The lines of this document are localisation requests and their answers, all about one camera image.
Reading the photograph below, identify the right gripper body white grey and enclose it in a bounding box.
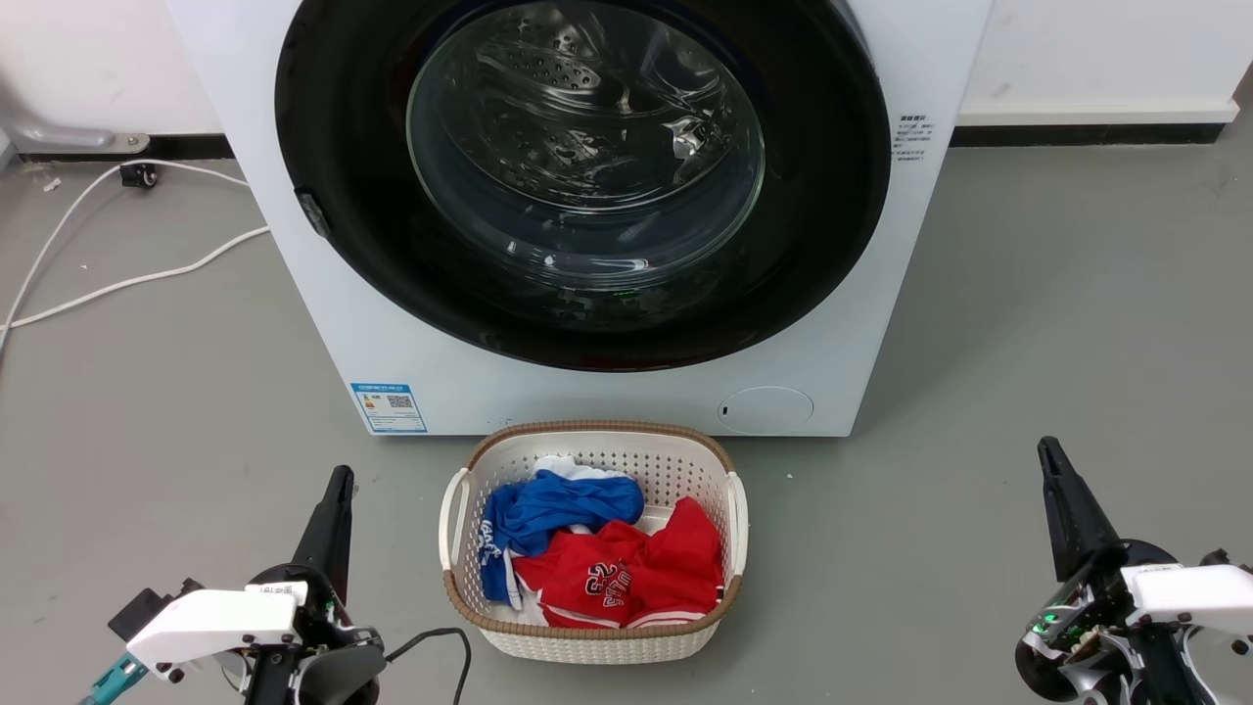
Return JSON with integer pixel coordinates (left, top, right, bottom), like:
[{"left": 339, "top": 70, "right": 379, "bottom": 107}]
[{"left": 1014, "top": 540, "right": 1253, "bottom": 705}]

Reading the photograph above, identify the small black text sticker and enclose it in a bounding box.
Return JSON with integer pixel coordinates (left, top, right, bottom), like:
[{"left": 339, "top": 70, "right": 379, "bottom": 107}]
[{"left": 891, "top": 114, "right": 936, "bottom": 178}]

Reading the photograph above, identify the white laundry basket brown rim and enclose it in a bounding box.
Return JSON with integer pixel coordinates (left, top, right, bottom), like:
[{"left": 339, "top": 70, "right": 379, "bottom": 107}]
[{"left": 439, "top": 421, "right": 750, "bottom": 666}]

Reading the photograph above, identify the white power cable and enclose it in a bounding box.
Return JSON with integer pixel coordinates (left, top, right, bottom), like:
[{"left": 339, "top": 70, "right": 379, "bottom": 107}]
[
  {"left": 0, "top": 225, "right": 271, "bottom": 331},
  {"left": 0, "top": 159, "right": 252, "bottom": 334}
]

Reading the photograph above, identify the blue energy label sticker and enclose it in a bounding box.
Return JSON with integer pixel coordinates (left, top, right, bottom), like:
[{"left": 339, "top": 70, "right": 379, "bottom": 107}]
[{"left": 350, "top": 382, "right": 429, "bottom": 435}]

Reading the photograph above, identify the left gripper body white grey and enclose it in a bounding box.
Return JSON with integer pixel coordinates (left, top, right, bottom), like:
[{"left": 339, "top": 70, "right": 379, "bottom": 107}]
[{"left": 125, "top": 562, "right": 389, "bottom": 705}]

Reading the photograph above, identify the red basketball jersey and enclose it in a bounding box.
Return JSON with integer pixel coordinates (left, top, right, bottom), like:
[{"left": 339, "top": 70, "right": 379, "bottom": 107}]
[{"left": 513, "top": 496, "right": 726, "bottom": 631}]

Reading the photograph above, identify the white garment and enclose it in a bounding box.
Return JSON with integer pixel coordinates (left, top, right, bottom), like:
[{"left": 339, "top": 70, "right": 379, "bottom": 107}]
[{"left": 532, "top": 454, "right": 629, "bottom": 483}]

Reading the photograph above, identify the black round washer door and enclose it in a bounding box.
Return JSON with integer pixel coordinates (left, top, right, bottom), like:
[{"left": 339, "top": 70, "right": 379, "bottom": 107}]
[{"left": 274, "top": 0, "right": 893, "bottom": 373}]

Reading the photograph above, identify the blue garment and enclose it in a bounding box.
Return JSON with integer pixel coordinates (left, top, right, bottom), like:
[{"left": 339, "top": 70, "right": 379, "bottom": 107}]
[{"left": 479, "top": 470, "right": 646, "bottom": 605}]

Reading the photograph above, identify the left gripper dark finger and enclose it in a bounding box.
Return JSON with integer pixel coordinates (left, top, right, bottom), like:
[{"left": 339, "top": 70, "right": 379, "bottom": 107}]
[
  {"left": 326, "top": 466, "right": 356, "bottom": 603},
  {"left": 291, "top": 466, "right": 344, "bottom": 588}
]

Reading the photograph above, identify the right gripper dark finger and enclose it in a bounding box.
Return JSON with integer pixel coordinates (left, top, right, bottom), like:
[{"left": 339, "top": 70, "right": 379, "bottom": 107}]
[
  {"left": 1051, "top": 438, "right": 1129, "bottom": 565},
  {"left": 1038, "top": 437, "right": 1092, "bottom": 585}
]

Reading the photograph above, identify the round white filter cover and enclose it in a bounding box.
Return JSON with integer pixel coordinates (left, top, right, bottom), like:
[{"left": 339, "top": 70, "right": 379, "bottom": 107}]
[{"left": 717, "top": 386, "right": 815, "bottom": 435}]

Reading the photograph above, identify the white front-load washing machine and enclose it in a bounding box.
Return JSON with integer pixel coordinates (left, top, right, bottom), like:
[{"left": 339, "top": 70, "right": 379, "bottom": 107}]
[{"left": 164, "top": 0, "right": 996, "bottom": 439}]

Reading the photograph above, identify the teal connector piece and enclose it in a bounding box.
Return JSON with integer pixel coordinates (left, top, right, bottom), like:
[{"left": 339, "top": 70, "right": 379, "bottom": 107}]
[{"left": 78, "top": 652, "right": 150, "bottom": 705}]

